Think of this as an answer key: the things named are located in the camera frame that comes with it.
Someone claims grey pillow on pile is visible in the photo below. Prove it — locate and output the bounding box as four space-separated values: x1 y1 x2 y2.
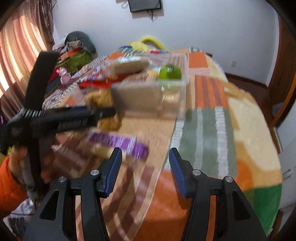
65 31 96 53

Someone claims clear plastic storage box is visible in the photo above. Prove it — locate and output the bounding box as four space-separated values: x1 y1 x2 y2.
77 53 189 119

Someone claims clear cracker sleeve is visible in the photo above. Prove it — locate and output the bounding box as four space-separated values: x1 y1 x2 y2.
105 56 150 77

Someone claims purple label cracker pack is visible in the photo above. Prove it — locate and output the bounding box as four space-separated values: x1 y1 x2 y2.
78 128 149 160

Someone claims yellow pillow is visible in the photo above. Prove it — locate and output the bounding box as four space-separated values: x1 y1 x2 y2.
130 35 167 53

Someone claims patchwork striped bed blanket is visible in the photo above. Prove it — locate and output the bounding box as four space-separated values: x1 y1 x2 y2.
9 46 284 241

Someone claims small wall monitor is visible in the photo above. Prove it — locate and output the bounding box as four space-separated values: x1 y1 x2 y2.
128 0 162 13

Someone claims red snack bag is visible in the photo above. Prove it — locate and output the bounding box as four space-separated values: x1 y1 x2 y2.
77 75 128 89

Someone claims clear cookie bag green edge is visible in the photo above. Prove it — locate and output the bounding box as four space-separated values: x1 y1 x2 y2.
85 88 121 131

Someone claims green patterned storage box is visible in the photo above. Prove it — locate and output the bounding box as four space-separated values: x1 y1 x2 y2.
57 50 92 74

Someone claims white wardrobe with hearts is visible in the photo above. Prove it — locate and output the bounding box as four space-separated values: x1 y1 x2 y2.
277 106 295 209

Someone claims pink plush toy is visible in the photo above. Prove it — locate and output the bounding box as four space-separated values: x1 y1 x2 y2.
57 67 71 86

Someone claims brown wooden door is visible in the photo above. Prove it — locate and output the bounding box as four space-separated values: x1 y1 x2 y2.
268 17 295 127

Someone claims orange striped curtain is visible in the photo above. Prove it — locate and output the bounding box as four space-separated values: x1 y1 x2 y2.
1 1 54 118

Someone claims left hand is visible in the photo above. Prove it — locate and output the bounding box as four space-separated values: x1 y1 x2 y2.
8 146 55 186

